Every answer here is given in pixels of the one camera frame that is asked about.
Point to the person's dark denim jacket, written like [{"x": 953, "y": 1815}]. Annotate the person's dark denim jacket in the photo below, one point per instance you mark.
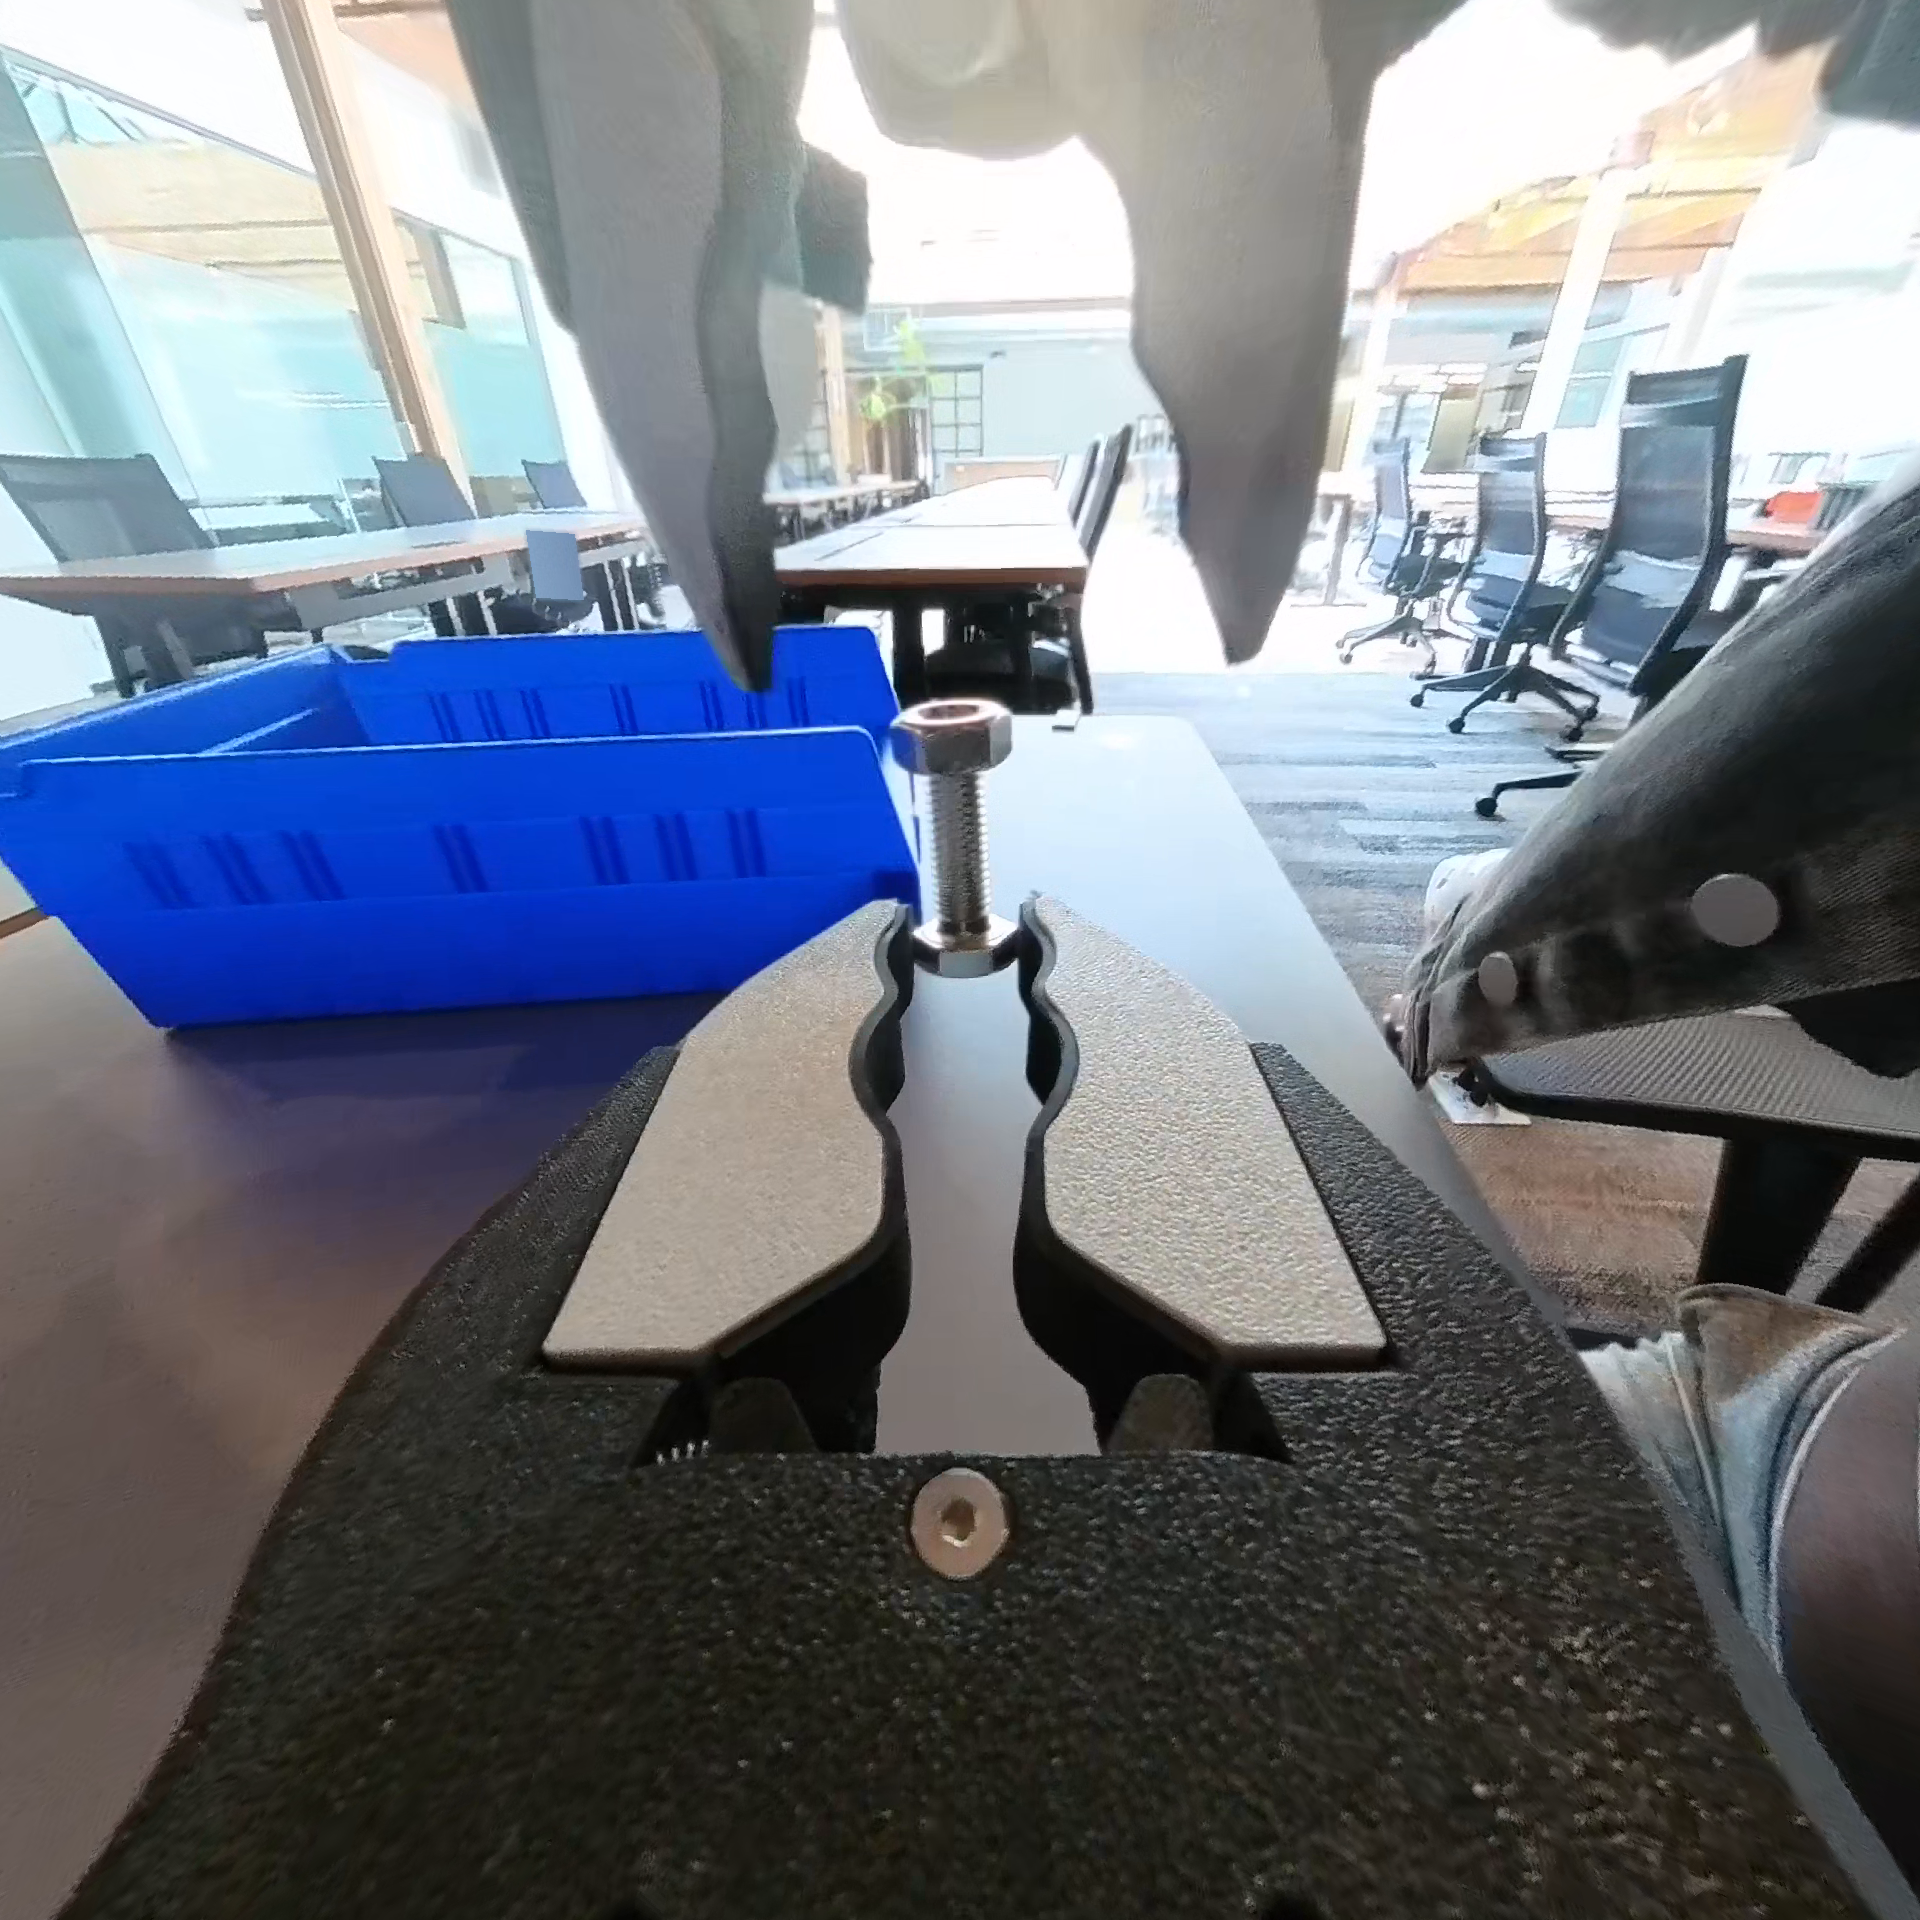
[{"x": 1724, "y": 780}]

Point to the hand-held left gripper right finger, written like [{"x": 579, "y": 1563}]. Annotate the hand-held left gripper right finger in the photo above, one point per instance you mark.
[{"x": 1201, "y": 1170}]

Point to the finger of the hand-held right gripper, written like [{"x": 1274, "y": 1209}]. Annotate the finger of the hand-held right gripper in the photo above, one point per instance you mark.
[
  {"x": 661, "y": 301},
  {"x": 1244, "y": 374}
]

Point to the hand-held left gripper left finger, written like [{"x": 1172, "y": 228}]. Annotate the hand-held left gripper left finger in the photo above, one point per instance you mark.
[{"x": 720, "y": 1170}]

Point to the black mesh chair armrest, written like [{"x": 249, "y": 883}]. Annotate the black mesh chair armrest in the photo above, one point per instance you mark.
[{"x": 1724, "y": 1094}]

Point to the potted green plant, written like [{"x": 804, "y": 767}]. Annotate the potted green plant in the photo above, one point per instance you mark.
[{"x": 901, "y": 369}]

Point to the person's blue jeans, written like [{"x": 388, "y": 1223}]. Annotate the person's blue jeans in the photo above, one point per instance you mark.
[{"x": 1694, "y": 1394}]

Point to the blue plastic bin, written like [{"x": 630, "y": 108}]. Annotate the blue plastic bin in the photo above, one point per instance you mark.
[{"x": 451, "y": 945}]

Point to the wooden desk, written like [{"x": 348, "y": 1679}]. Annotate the wooden desk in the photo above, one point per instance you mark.
[
  {"x": 960, "y": 540},
  {"x": 301, "y": 559}
]

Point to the person's pale shoe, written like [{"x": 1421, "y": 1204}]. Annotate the person's pale shoe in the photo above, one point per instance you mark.
[{"x": 1462, "y": 893}]

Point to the white paper sheet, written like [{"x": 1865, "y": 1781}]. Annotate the white paper sheet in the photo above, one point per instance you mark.
[{"x": 1478, "y": 1107}]

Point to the steel hex bolt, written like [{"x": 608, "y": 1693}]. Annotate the steel hex bolt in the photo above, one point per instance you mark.
[{"x": 956, "y": 841}]

